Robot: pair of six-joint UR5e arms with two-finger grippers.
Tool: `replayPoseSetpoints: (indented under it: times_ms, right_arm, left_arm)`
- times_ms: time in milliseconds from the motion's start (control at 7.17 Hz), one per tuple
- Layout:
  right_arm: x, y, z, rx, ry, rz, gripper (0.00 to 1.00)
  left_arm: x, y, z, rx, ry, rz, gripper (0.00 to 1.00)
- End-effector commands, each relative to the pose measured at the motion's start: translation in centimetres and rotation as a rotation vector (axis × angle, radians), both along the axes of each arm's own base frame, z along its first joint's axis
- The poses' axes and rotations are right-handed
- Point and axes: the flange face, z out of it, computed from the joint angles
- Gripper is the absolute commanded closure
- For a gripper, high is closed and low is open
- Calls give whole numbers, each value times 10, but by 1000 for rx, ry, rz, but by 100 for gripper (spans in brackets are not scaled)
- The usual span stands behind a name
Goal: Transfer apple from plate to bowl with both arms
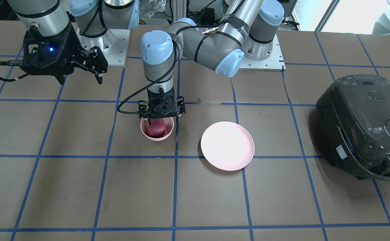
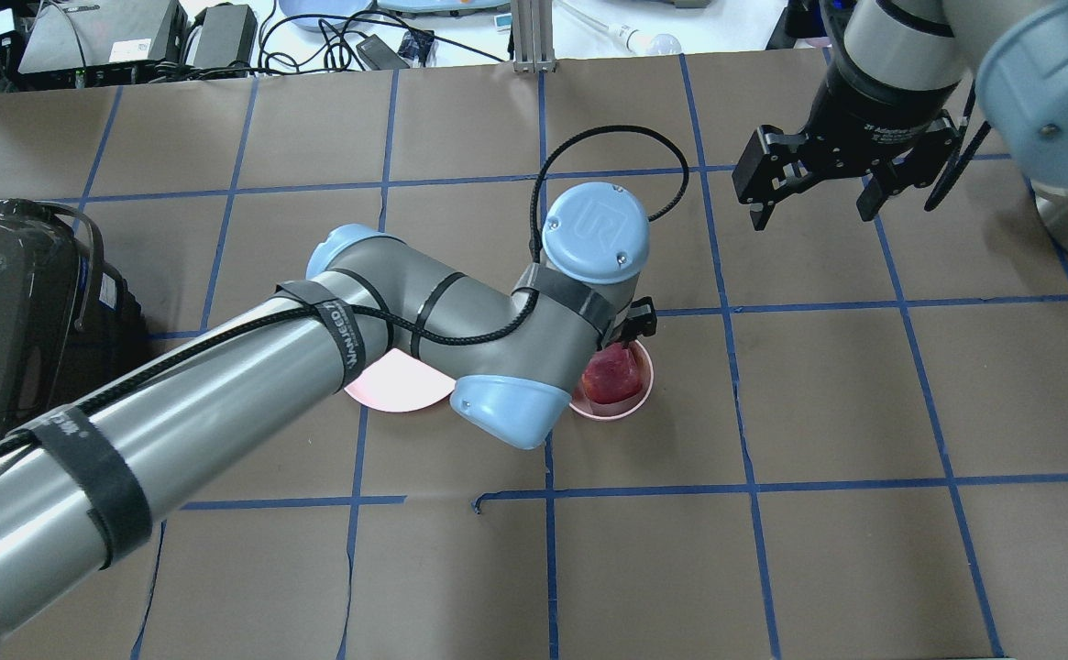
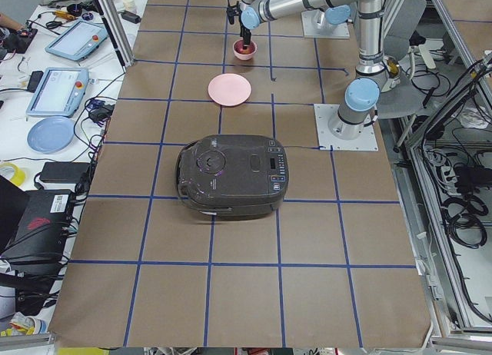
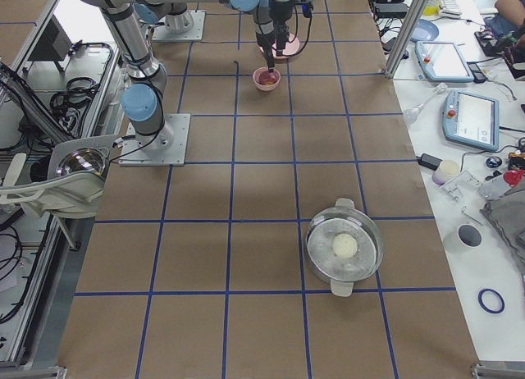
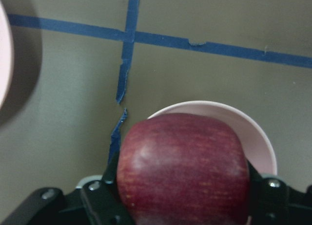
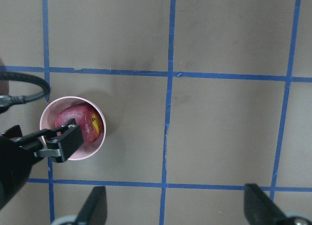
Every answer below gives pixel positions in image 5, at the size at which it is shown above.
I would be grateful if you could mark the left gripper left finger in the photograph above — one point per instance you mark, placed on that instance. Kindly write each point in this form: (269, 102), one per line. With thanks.
(101, 200)

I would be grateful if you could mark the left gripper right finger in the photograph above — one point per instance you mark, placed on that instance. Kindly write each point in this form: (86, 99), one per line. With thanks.
(269, 199)

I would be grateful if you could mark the pink bowl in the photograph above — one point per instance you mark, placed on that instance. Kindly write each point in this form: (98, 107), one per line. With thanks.
(255, 144)

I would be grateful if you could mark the red apple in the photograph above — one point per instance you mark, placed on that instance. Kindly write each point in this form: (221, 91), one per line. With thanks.
(183, 169)

